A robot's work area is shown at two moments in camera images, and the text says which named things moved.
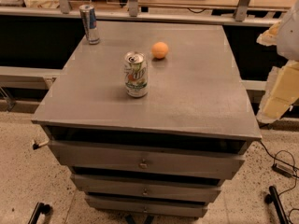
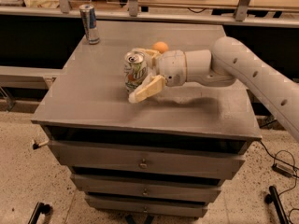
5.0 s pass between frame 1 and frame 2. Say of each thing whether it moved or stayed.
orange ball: stayed
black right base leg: stayed
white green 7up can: stayed
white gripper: moved
